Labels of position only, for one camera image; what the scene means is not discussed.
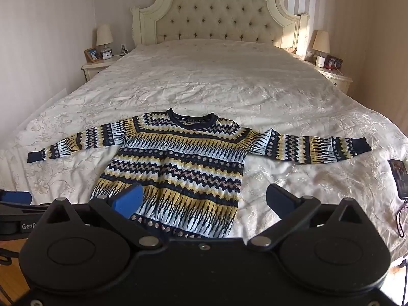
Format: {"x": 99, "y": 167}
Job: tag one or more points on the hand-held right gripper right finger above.
{"x": 276, "y": 197}

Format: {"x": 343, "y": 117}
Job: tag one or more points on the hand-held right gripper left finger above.
{"x": 129, "y": 199}

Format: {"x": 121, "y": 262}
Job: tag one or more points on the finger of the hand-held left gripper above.
{"x": 16, "y": 196}

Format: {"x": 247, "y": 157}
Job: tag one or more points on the navy yellow patterned knit sweater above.
{"x": 191, "y": 169}

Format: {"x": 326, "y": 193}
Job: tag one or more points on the black smartphone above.
{"x": 400, "y": 177}

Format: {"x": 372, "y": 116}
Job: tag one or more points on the cream embroidered bedspread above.
{"x": 223, "y": 79}

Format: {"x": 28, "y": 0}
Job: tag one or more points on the cream nightstand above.
{"x": 338, "y": 81}
{"x": 95, "y": 69}

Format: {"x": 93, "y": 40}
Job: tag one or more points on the white cylinder speaker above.
{"x": 320, "y": 61}

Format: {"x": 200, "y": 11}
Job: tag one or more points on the small silver desk clock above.
{"x": 106, "y": 55}

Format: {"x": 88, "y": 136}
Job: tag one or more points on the cream shade table lamp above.
{"x": 104, "y": 35}
{"x": 321, "y": 42}

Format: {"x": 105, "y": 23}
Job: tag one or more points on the dark photo frame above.
{"x": 334, "y": 62}

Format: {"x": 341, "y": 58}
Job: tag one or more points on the wooden photo frame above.
{"x": 93, "y": 54}

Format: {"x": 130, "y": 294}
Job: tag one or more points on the white wall plug device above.
{"x": 124, "y": 48}

